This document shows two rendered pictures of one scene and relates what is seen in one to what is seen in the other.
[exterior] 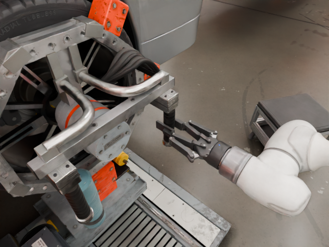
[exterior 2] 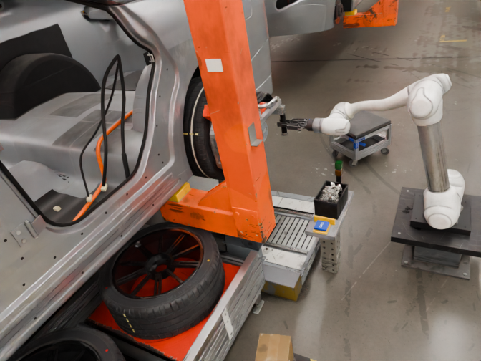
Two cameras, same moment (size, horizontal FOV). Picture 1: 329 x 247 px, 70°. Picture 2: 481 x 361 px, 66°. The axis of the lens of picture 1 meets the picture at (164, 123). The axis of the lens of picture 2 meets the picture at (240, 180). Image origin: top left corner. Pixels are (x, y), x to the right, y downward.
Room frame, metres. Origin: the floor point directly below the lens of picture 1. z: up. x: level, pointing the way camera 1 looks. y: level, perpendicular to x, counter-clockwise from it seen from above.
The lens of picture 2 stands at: (-1.57, 0.59, 1.89)
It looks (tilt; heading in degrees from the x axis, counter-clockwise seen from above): 33 degrees down; 353
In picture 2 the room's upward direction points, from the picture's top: 12 degrees counter-clockwise
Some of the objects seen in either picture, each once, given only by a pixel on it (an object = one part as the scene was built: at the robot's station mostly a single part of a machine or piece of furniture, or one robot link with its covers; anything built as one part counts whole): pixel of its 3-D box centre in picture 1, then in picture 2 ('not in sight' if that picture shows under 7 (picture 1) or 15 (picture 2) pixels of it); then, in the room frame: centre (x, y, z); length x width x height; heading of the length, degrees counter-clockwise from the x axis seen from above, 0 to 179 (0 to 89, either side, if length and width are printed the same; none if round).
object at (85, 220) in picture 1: (77, 201); not in sight; (0.28, 0.21, 0.83); 0.04 x 0.04 x 0.16
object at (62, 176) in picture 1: (58, 170); not in sight; (0.30, 0.23, 0.93); 0.09 x 0.05 x 0.05; 49
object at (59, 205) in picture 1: (85, 177); not in sight; (0.67, 0.40, 0.32); 0.40 x 0.30 x 0.28; 139
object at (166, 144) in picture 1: (169, 125); (283, 123); (0.53, -0.01, 0.83); 0.04 x 0.04 x 0.16
